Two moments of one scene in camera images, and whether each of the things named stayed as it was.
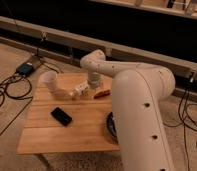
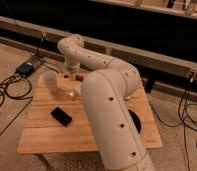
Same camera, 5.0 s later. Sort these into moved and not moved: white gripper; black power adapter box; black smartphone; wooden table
Moved: white gripper
Not moved: black power adapter box; wooden table; black smartphone
